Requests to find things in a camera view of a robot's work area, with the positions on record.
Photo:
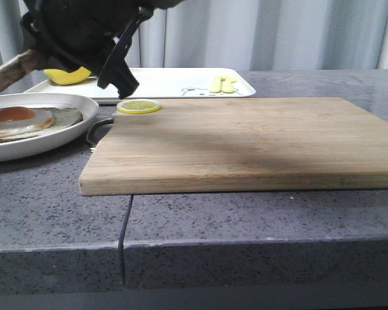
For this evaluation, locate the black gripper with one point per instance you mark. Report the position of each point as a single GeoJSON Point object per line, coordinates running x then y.
{"type": "Point", "coordinates": [92, 34]}

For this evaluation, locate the white bread slice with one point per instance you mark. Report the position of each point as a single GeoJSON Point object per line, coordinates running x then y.
{"type": "Point", "coordinates": [20, 66]}

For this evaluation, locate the white round plate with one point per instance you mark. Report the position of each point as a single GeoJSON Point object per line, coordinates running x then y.
{"type": "Point", "coordinates": [13, 150]}

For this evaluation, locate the bottom bread slice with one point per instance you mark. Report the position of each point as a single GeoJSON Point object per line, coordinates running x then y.
{"type": "Point", "coordinates": [63, 118]}

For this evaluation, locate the white bear tray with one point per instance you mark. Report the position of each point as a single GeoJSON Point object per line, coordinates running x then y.
{"type": "Point", "coordinates": [157, 83]}

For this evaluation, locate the yellow lemon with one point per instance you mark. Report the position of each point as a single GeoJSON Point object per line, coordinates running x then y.
{"type": "Point", "coordinates": [61, 77]}

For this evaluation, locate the lemon slice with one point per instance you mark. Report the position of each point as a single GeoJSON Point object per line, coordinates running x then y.
{"type": "Point", "coordinates": [138, 106]}

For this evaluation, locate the fried egg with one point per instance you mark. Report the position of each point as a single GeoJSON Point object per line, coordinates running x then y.
{"type": "Point", "coordinates": [20, 120]}

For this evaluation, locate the grey curtain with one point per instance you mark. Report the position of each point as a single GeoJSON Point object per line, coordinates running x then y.
{"type": "Point", "coordinates": [265, 35]}

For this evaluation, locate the yellow plastic fork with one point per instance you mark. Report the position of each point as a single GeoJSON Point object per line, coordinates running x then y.
{"type": "Point", "coordinates": [216, 85]}

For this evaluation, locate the wooden cutting board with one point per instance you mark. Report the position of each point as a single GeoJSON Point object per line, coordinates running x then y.
{"type": "Point", "coordinates": [244, 144]}

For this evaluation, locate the metal cutting board handle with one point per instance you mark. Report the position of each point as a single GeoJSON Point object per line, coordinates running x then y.
{"type": "Point", "coordinates": [99, 130]}

